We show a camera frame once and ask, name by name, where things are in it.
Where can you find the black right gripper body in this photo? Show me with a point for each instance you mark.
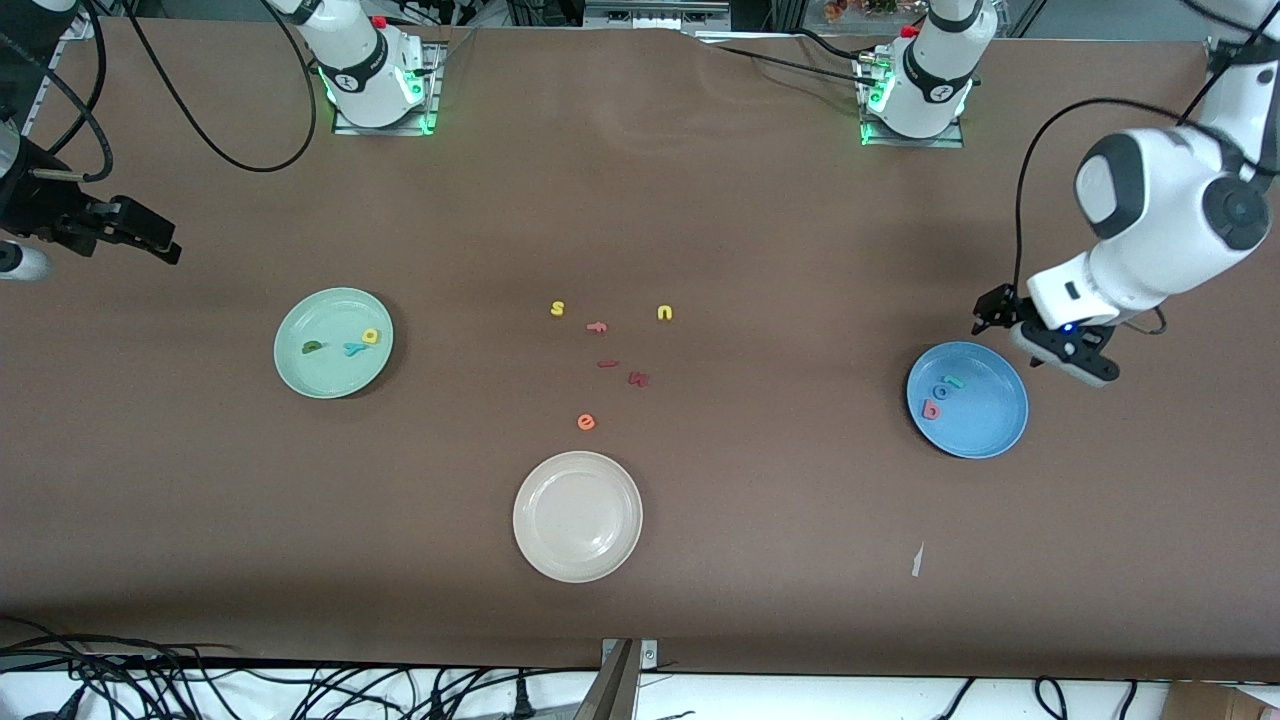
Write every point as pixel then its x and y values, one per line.
pixel 32 209

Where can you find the blue plate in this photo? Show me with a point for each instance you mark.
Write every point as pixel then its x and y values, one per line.
pixel 985 420

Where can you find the green plate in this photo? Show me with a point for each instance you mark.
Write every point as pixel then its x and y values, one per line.
pixel 333 378

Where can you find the white tape scrap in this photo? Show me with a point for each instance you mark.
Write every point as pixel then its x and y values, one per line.
pixel 917 560

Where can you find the brown table cover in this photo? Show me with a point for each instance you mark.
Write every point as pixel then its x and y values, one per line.
pixel 700 200

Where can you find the orange flowers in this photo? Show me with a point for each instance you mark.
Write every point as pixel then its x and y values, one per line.
pixel 845 10

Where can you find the cardboard box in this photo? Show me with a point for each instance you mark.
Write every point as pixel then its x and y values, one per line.
pixel 1210 705

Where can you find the grey metal box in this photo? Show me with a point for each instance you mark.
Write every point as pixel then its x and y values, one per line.
pixel 650 12

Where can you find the beige plate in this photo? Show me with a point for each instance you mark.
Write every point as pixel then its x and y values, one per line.
pixel 577 517

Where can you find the aluminium profile beam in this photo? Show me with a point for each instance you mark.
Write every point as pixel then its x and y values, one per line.
pixel 612 690

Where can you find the small metal bracket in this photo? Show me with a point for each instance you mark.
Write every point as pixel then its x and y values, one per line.
pixel 649 655

